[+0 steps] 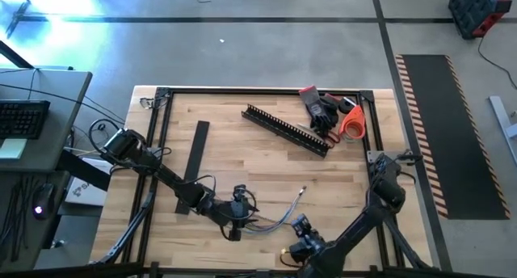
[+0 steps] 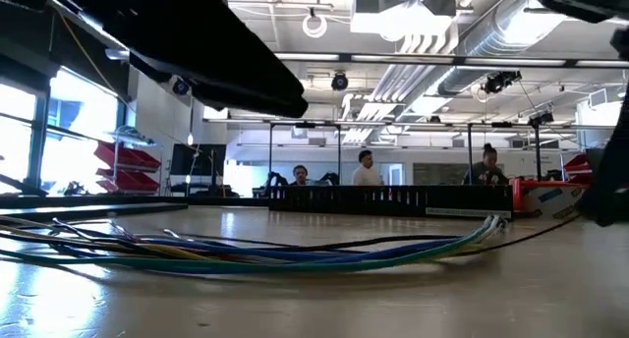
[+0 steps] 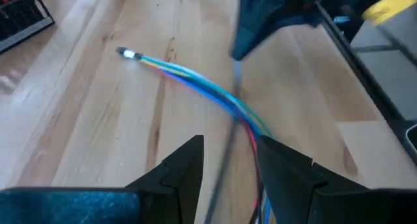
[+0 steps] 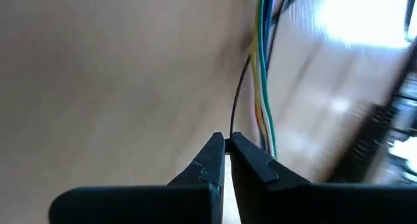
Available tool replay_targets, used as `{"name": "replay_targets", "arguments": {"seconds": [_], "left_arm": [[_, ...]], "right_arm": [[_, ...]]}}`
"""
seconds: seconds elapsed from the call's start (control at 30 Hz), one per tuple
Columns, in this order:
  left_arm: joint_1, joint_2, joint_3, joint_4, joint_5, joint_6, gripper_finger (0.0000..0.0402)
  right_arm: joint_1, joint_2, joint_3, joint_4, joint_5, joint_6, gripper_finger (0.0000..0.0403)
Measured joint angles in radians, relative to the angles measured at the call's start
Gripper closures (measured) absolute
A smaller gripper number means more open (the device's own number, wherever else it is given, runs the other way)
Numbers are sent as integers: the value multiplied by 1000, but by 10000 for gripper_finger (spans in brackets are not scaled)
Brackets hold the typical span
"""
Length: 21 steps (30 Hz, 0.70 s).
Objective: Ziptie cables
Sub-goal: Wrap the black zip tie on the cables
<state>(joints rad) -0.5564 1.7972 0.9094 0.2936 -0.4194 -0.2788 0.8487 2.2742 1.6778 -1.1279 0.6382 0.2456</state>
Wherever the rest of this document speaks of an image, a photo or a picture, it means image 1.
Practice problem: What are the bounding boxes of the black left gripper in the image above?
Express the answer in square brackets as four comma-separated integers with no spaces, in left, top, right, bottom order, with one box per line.
[217,184,262,242]

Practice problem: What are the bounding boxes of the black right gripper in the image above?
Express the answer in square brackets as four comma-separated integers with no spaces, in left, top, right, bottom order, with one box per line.
[288,214,324,267]

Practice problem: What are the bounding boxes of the multicoloured wire bundle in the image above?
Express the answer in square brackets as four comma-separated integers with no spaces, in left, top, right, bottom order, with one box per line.
[242,184,308,235]

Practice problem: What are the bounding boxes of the black duct cover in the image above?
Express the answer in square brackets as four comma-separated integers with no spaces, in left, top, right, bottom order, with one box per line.
[174,120,211,215]

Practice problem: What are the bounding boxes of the black slotted cable duct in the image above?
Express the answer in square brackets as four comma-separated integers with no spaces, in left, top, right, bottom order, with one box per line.
[241,103,331,158]

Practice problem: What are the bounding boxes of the grey work glove red cuff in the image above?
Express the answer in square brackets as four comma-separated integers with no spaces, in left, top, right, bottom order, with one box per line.
[321,92,343,138]
[298,85,338,130]

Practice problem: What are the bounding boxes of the black tape roll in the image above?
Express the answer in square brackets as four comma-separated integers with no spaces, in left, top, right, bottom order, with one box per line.
[338,96,357,115]

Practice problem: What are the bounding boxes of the white cardboard box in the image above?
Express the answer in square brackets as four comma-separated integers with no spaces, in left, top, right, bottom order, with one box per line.
[64,156,114,208]

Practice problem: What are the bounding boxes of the black hazard-striped floor mat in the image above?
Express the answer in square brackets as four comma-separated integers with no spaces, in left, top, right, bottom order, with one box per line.
[394,53,512,221]

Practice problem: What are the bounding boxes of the grey desk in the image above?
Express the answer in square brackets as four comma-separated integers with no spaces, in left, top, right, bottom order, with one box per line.
[0,67,94,174]

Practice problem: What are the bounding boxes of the grey metal beam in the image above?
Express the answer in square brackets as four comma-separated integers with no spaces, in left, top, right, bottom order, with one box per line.
[488,95,517,166]

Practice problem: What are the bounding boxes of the pale green notepad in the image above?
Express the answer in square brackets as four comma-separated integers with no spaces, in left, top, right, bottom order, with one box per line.
[0,138,28,161]

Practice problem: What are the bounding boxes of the black keyboard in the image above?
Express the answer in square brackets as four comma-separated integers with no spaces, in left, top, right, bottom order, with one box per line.
[0,99,52,141]

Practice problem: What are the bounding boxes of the black and red toolbox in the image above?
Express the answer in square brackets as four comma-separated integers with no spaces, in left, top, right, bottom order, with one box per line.
[448,0,513,40]

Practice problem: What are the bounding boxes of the black monitor edge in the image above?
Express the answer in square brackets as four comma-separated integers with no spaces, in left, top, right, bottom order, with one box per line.
[0,39,36,70]

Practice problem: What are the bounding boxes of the black stand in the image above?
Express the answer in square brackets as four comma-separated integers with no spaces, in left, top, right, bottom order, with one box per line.
[4,0,32,40]

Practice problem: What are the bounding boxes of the red-handled scissors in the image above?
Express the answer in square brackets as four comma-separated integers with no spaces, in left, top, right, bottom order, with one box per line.
[296,122,342,150]

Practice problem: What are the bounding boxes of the black aluminium table frame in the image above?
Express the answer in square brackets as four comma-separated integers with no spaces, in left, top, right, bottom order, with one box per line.
[90,86,435,278]

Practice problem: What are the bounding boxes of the black desk cable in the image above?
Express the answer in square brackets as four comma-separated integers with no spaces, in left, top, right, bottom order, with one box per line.
[0,67,127,126]

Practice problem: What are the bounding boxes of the black power cable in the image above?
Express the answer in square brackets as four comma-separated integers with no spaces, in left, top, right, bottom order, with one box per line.
[477,35,517,91]

